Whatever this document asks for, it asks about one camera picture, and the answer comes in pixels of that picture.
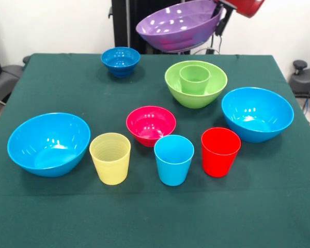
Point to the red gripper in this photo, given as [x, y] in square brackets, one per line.
[248, 6]

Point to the purple bowl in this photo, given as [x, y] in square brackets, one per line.
[175, 28]

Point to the green bowl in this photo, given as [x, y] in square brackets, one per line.
[196, 100]

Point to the large light blue bowl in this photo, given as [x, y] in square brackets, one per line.
[257, 116]
[49, 144]

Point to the small dark blue bowl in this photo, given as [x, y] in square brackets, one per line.
[120, 60]

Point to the pink bowl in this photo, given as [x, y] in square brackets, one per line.
[149, 124]

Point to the red cup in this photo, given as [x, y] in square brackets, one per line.
[218, 157]

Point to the light blue cup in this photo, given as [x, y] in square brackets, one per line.
[173, 168]

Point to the yellow cup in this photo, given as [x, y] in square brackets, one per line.
[111, 165]

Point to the dark green tablecloth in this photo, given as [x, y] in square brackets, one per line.
[155, 214]

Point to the grey pedestal foot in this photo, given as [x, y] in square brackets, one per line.
[304, 80]
[5, 80]

